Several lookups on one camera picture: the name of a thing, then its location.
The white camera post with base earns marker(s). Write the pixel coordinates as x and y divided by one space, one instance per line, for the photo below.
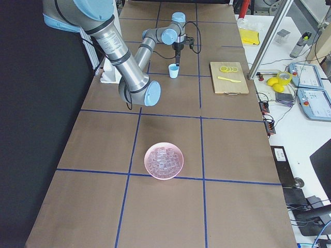
109 73

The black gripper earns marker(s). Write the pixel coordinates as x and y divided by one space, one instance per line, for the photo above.
177 47

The light blue paper cup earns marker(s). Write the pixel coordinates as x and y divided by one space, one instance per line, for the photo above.
173 70

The aluminium frame post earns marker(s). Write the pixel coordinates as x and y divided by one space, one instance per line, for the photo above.
277 20

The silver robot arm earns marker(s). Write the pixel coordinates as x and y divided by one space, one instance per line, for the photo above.
97 19

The wooden cutting board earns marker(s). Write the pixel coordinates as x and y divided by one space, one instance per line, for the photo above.
226 87

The dark purple notebook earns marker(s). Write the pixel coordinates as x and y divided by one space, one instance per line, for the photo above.
285 99

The whole lemon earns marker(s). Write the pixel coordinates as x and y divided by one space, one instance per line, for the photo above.
272 81
278 88

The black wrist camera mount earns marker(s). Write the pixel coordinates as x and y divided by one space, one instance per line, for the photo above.
189 41

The pink bowl of ice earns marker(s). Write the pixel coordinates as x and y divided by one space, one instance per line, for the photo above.
163 161

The yellow tape roll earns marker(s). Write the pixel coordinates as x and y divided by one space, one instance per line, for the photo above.
284 78

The yellow cloth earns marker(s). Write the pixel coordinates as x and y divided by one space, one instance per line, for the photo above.
249 36

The teach pendant near board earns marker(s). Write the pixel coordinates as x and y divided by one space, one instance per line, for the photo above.
305 76

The yellow plastic knife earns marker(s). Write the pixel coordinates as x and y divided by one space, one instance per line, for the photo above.
227 79

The clear plastic bag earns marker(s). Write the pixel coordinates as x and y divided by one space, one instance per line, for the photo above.
249 25

